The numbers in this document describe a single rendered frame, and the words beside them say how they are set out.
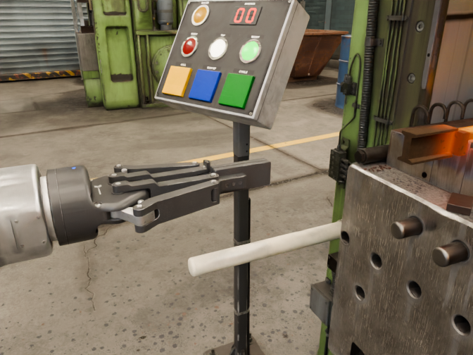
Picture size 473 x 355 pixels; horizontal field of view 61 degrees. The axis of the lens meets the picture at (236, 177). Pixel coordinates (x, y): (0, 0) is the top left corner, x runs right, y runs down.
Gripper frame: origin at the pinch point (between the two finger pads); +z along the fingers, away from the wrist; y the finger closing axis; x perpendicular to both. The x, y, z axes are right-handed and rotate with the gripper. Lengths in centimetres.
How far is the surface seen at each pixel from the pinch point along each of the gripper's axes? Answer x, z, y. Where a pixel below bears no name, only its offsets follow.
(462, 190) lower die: -7.0, 34.9, 3.3
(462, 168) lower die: -3.8, 34.9, 2.4
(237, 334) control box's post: -84, 25, -57
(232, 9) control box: 18, 24, -57
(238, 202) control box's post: -34, 25, -56
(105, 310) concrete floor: -100, -13, -107
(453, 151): -1.2, 33.4, 1.5
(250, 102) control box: -0.7, 20.4, -39.0
